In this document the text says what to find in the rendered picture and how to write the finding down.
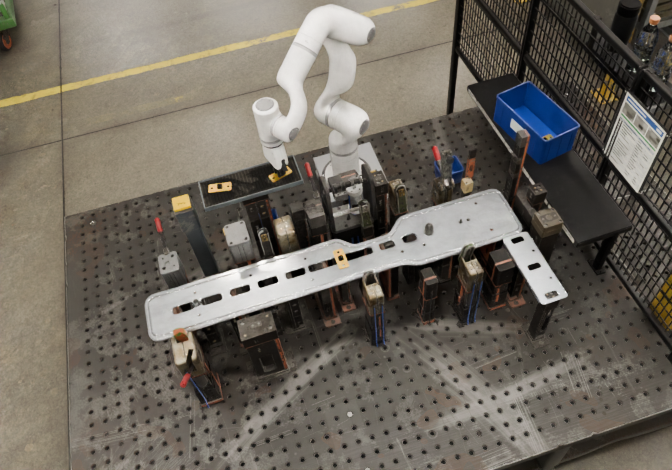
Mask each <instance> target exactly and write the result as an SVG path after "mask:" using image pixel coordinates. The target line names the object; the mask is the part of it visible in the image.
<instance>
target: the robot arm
mask: <svg viewBox="0 0 672 470"><path fill-rule="evenodd" d="M375 33H376V29H375V25H374V23H373V22H372V20H371V19H369V18H368V17H366V16H364V15H361V14H359V13H356V12H354V11H351V10H348V9H346V8H343V7H340V6H337V5H333V4H329V5H326V6H321V7H318V8H315V9H313V10H312V11H311V12H310V13H309V14H308V15H307V16H306V18H305V20H304V22H303V24H302V26H301V28H300V29H299V31H298V33H297V35H296V37H295V39H294V41H293V43H292V45H291V47H290V49H289V51H288V53H287V55H286V58H285V60H284V62H283V64H282V66H281V68H280V70H279V72H278V74H277V82H278V84H279V85H280V86H281V87H282V88H283V89H284V90H285V91H286V92H287V93H288V94H289V96H290V100H291V107H290V111H289V113H288V115H287V117H285V116H284V115H282V114H281V112H280V111H279V107H278V103H277V101H276V100H274V99H273V98H268V97H266V98H261V99H259V100H257V101H256V102H255V103H254V104H253V113H254V117H255V121H256V125H257V129H258V133H259V137H260V141H261V143H262V147H263V152H264V156H265V157H266V159H267V160H268V161H269V162H270V163H271V164H272V165H273V169H274V173H275V174H276V173H277V174H278V177H279V178H280V177H281V176H283V175H285V174H286V171H287V170H288V169H287V167H286V165H288V158H287V154H286V151H285V147H284V145H283V141H284V142H291V141H293V140H294V139H295V138H296V136H297V135H298V133H299V131H300V129H301V127H302V125H303V122H304V120H305V118H306V114H307V101H306V97H305V94H304V91H303V82H304V80H305V78H306V76H307V74H308V72H309V70H310V68H311V66H312V64H313V63H314V61H315V59H316V57H317V55H318V53H319V51H320V49H321V47H322V45H324V46H325V48H326V50H327V53H328V56H329V77H328V82H327V85H326V88H325V90H324V91H323V93H322V94H321V96H320V97H319V98H318V100H317V101H316V103H315V106H314V115H315V117H316V119H317V120H318V121H319V122H320V123H322V124H324V125H326V126H328V127H330V128H332V129H334V130H333V131H332V132H331V133H330V135H329V149H330V157H331V163H330V164H329V165H328V166H327V168H326V171H325V178H326V181H327V182H328V179H327V178H328V177H332V176H335V175H338V174H339V173H343V172H346V171H350V170H353V169H355V170H356V172H358V174H359V175H362V172H361V164H364V162H362V161H361V160H360V159H359V155H358V142H357V139H358V138H360V137H361V136H362V135H363V134H364V133H365V132H366V130H367V129H368V127H369V117H368V115H367V113H366V112H365V111H364V110H362V109H361V108H359V107H357V106H355V105H353V104H351V103H349V102H346V101H344V100H342V99H341V98H340V94H342V93H345V92H346V91H348V90H349V89H350V88H351V87H352V85H353V83H354V80H355V74H356V57H355V54H354V52H353V51H352V49H351V48H350V46H349V44H351V45H357V46H361V45H366V44H368V43H369V42H371V41H372V39H373V38H374V36H375Z"/></svg>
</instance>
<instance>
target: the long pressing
mask: <svg viewBox="0 0 672 470"><path fill-rule="evenodd" d="M475 203H477V204H475ZM468 218H469V219H470V221H467V219H468ZM460 219H462V223H459V221H460ZM429 222H430V223H432V224H433V226H434V230H433V234H432V235H430V236H429V235H426V234H425V232H424V231H425V225H426V224H427V223H429ZM490 229H493V230H492V231H491V230H490ZM521 232H522V224H521V222H520V221H519V219H518V218H517V216H516V215H515V213H514V212H513V210H512V208H511V207H510V205H509V204H508V202H507V201H506V199H505V198H504V196H503V195H502V193H501V192H500V191H499V190H497V189H488V190H485V191H482V192H478V193H475V194H472V195H469V196H465V197H462V198H459V199H455V200H452V201H449V202H446V203H442V204H439V205H436V206H432V207H429V208H426V209H423V210H419V211H416V212H413V213H409V214H406V215H403V216H400V217H399V218H398V219H397V220H396V222H395V224H394V226H393V227H392V229H391V231H390V232H389V233H388V234H386V235H384V236H380V237H377V238H374V239H371V240H367V241H364V242H361V243H357V244H352V243H349V242H346V241H343V240H341V239H332V240H329V241H326V242H322V243H319V244H316V245H313V246H309V247H306V248H303V249H299V250H296V251H293V252H290V253H286V254H283V255H280V256H276V257H273V258H270V259H267V260H263V261H260V262H257V263H253V264H250V265H247V266H244V267H240V268H237V269H234V270H231V271H227V272H224V273H221V274H217V275H214V276H211V277H208V278H204V279H201V280H198V281H194V282H191V283H188V284H185V285H181V286H178V287H175V288H171V289H168V290H165V291H162V292H158V293H155V294H152V295H150V296H149V297H148V298H147V299H146V301H145V313H146V320H147V327H148V334H149V337H150V338H151V339H152V340H153V341H157V342H158V341H163V340H166V339H170V338H172V337H174V335H173V330H174V329H176V328H180V327H183V328H184V329H185V330H186V331H187V332H190V331H191V332H192V331H195V330H198V329H201V328H205V327H208V326H211V325H214V324H217V323H220V322H224V321H227V320H230V319H233V318H236V317H239V316H243V315H246V314H249V313H252V312H255V311H259V310H262V309H265V308H268V307H271V306H274V305H278V304H281V303H284V302H287V301H290V300H293V299H297V298H300V297H303V296H306V295H309V294H313V293H316V292H319V291H322V290H325V289H328V288H332V287H335V286H338V285H341V284H344V283H347V282H351V281H354V280H357V279H360V278H363V272H364V271H365V270H367V269H370V268H373V269H374V272H375V274H376V273H379V272H382V271H386V270H389V269H392V268H395V267H398V266H402V265H411V266H422V265H426V264H429V263H432V262H435V261H438V260H441V259H445V258H448V257H451V256H454V255H457V254H460V252H461V250H462V248H463V246H464V244H466V243H469V242H473V243H474V245H475V247H476V248H479V247H483V246H486V245H489V244H492V243H495V242H498V241H501V240H503V238H505V237H509V236H512V235H515V234H518V233H521ZM411 234H414V235H415V236H416V240H414V241H411V242H407V243H404V242H403V239H402V238H403V237H404V236H408V235H411ZM388 241H393V242H394V244H395V246H394V247H391V248H388V249H385V250H381V249H380V247H379V245H380V244H382V243H385V242H388ZM423 244H425V246H423ZM341 248H342V249H343V251H344V254H345V255H346V254H349V253H353V252H356V251H359V250H362V249H366V248H371V249H372V251H373V253H372V254H369V255H366V256H362V257H359V258H356V259H353V260H349V261H348V263H349V267H347V268H344V269H339V267H338V265H337V264H336V265H333V266H330V267H327V268H324V269H320V270H317V271H314V272H310V271H309V268H308V267H309V266H311V265H314V264H317V263H320V262H323V261H327V260H330V259H333V258H334V259H335V257H334V254H333V251H334V250H338V249H341ZM476 248H475V249H476ZM401 251H404V252H403V253H402V252H401ZM304 258H306V260H305V259H304ZM301 268H304V269H305V272H306V273H305V274H304V275H301V276H298V277H295V278H291V279H287V278H286V276H285V274H286V273H288V272H291V271H294V270H298V269H301ZM250 275H252V276H251V277H250ZM272 277H277V278H278V282H277V283H275V284H272V285H269V286H266V287H262V288H259V286H258V282H259V281H262V280H265V279H268V278H272ZM311 279H314V280H313V281H312V280H311ZM246 285H249V286H250V291H249V292H246V293H243V294H240V295H237V296H233V297H232V296H231V295H230V291H231V290H233V289H236V288H239V287H243V286H246ZM194 292H196V293H194ZM217 294H221V295H222V300H220V301H217V302H214V303H211V304H208V305H202V299H204V298H207V297H210V296H213V295H217ZM194 299H198V301H200V302H201V305H199V306H196V307H195V306H193V307H194V308H193V309H192V310H188V311H185V312H182V313H179V314H174V313H173V309H174V308H175V307H178V306H181V305H184V304H187V303H193V300H194ZM199 314H200V316H199Z"/></svg>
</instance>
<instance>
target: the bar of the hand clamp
mask: <svg viewBox="0 0 672 470"><path fill-rule="evenodd" d="M453 162H454V158H453V157H452V151H451V150H450V149H448V150H442V151H441V183H442V185H443V191H445V180H446V179H448V182H449V186H448V187H449V188H450V189H451V188H452V163H453Z"/></svg>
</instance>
